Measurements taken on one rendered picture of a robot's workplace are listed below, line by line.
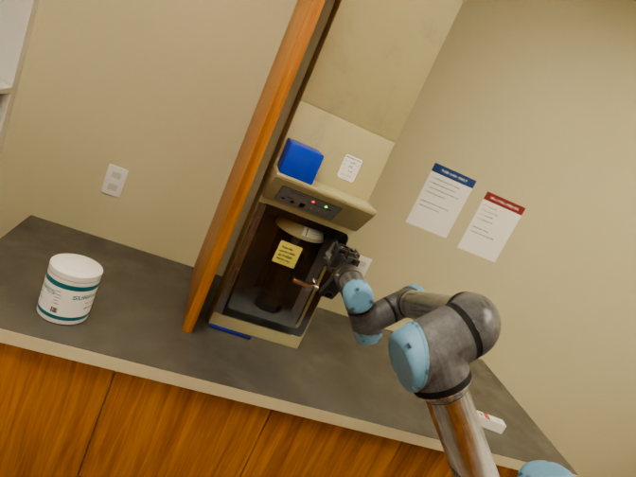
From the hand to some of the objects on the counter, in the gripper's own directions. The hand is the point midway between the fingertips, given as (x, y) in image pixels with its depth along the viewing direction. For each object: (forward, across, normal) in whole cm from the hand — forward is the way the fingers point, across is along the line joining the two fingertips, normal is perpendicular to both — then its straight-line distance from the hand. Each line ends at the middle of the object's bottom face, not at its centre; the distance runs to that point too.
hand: (330, 255), depth 153 cm
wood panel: (+18, +34, +37) cm, 53 cm away
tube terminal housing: (+15, +12, +37) cm, 42 cm away
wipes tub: (-14, +68, +37) cm, 78 cm away
